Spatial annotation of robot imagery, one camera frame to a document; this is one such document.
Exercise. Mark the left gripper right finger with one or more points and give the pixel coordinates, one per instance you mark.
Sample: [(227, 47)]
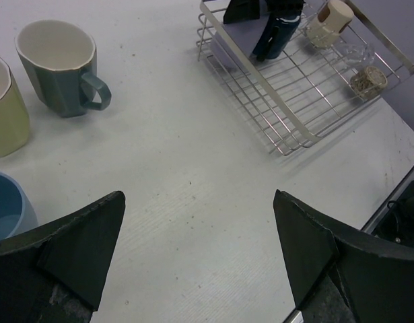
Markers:
[(338, 273)]

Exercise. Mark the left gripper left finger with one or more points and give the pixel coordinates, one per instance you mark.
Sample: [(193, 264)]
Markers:
[(57, 271)]

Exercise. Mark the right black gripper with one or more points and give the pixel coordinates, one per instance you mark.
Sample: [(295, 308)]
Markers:
[(246, 10)]

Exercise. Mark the lilac plastic cup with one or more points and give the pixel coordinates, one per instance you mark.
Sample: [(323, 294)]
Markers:
[(246, 36)]

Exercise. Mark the dark blue mug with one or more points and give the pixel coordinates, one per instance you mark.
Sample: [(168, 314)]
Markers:
[(275, 36)]

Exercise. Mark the light blue plastic cup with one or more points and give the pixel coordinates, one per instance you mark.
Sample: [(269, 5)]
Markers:
[(17, 214)]

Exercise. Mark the pale yellow-green mug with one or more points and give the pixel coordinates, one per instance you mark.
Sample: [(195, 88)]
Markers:
[(14, 117)]

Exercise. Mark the grey-teal mug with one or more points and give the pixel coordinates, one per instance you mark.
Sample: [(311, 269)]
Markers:
[(60, 61)]

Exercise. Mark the cream cup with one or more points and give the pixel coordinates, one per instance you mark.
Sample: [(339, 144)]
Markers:
[(329, 23)]

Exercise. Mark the clear glass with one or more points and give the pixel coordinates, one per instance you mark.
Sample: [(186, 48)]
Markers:
[(357, 55)]

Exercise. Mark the small woven-pattern glass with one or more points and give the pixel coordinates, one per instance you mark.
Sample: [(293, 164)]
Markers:
[(369, 82)]

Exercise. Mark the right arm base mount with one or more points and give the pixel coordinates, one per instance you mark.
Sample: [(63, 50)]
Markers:
[(397, 225)]

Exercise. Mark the metal wire dish rack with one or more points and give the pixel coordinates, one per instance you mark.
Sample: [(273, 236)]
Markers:
[(304, 94)]

